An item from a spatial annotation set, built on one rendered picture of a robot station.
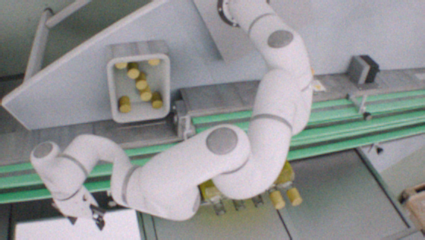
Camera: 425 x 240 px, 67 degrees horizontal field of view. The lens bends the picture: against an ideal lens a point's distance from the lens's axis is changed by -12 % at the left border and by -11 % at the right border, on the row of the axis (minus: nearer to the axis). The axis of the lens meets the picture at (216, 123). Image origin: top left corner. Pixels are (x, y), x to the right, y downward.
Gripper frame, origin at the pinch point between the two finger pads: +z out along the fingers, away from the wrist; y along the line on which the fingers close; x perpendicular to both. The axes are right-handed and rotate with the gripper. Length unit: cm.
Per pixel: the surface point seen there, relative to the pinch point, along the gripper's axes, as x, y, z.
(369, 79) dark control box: -72, -81, 0
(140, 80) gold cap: -35.6, -9.1, -21.8
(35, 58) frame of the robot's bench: -47, 38, -24
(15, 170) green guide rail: -7.0, 26.4, -9.5
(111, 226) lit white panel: -6.8, -0.4, 12.3
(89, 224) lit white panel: -5.3, 6.8, 10.9
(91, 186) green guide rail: -13.8, 6.1, 2.1
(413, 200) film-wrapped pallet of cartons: -236, -212, 292
